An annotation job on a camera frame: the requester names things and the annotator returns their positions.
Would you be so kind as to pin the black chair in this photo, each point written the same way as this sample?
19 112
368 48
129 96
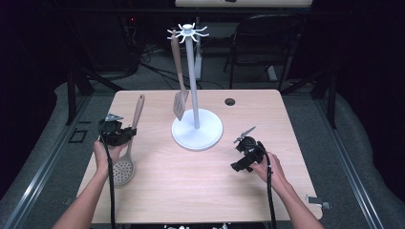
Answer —
254 60

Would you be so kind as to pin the beige perforated skimmer spoon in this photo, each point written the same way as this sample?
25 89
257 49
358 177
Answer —
124 173

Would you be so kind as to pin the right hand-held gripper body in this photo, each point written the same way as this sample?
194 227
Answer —
251 149

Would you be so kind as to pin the light wooden background table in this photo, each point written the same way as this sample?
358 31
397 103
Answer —
254 3

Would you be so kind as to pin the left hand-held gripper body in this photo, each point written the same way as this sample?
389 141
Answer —
113 133

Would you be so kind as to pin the aluminium floor rail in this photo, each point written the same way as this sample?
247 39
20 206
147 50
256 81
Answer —
47 162
350 162

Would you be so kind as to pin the white bar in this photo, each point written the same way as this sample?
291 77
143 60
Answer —
271 73

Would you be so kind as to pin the white utensil rack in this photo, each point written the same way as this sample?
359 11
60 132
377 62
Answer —
197 133

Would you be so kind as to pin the black metal stand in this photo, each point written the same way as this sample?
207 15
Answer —
71 95
331 95

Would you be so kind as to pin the grey table bracket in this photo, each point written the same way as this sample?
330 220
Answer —
68 201
316 201

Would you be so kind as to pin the person's right hand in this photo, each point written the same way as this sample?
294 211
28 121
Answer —
270 171

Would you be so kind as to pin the person's left hand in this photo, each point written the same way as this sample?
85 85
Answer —
103 159

